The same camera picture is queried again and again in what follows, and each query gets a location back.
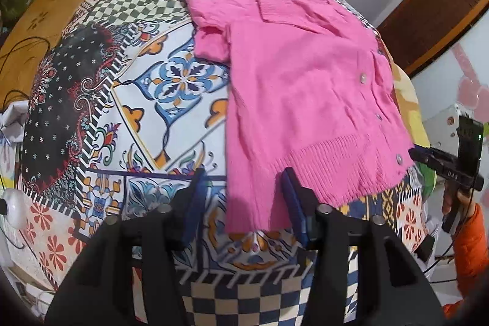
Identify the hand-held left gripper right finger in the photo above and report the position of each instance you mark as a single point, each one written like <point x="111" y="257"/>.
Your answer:
<point x="295" y="204"/>

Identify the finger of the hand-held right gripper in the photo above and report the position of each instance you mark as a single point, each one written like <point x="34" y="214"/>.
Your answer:
<point x="428" y="157"/>

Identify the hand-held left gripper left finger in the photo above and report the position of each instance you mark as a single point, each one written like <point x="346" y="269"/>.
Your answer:
<point x="194" y="204"/>

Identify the pink knit cardigan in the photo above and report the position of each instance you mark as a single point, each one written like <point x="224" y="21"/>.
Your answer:
<point x="305" y="89"/>

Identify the person's right forearm orange sleeve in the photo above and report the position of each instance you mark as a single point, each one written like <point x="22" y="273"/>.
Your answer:
<point x="472" y="253"/>

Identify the person's right hand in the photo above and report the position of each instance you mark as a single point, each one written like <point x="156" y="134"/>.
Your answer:
<point x="446" y="204"/>

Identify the white box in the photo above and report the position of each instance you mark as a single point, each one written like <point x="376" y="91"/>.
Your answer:
<point x="443" y="127"/>

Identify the yellow green bedsheet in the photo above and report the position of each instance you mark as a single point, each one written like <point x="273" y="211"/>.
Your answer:
<point x="410" y="104"/>

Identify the patchwork patterned blanket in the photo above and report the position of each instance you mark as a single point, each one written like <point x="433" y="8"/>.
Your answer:
<point x="126" y="112"/>

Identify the brown wooden door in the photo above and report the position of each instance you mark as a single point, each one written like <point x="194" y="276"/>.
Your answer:
<point x="439" y="9"/>

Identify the white round device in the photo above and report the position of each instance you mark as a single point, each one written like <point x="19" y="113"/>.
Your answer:
<point x="15" y="209"/>

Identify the yellow wooden headboard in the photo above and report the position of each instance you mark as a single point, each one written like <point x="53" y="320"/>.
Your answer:
<point x="42" y="24"/>

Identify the pink cartoon wall sticker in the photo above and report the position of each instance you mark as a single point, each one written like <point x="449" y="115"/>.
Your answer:
<point x="472" y="81"/>

